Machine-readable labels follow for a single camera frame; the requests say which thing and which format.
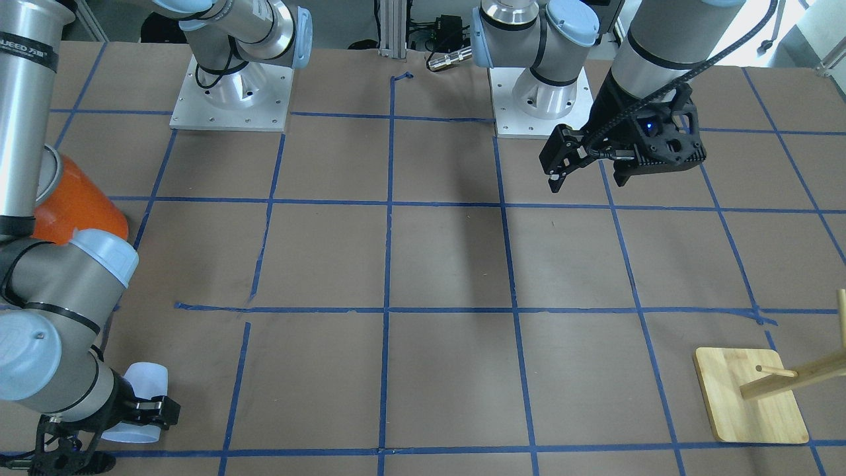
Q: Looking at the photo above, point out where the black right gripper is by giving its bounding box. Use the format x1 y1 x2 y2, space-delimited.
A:
1 376 181 475

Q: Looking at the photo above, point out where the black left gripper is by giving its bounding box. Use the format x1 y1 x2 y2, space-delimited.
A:
539 72 707 194

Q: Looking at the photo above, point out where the white plastic cup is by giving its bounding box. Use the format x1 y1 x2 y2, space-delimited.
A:
102 362 169 444

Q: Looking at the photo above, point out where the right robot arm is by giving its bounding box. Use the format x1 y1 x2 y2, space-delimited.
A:
2 1 313 475

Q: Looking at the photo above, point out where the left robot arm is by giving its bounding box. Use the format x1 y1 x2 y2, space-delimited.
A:
469 1 779 193

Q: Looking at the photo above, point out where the wooden cup rack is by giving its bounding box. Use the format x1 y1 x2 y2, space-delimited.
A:
693 289 846 444

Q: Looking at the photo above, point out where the silver metal connector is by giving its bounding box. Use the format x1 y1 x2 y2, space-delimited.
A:
426 46 473 73

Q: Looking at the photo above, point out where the orange can with silver lid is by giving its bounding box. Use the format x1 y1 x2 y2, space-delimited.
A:
32 147 129 245

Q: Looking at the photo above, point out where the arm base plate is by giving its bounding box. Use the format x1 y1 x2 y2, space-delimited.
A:
169 58 295 132
488 67 593 139

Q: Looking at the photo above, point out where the aluminium frame post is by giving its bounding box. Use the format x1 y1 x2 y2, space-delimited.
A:
377 0 408 61

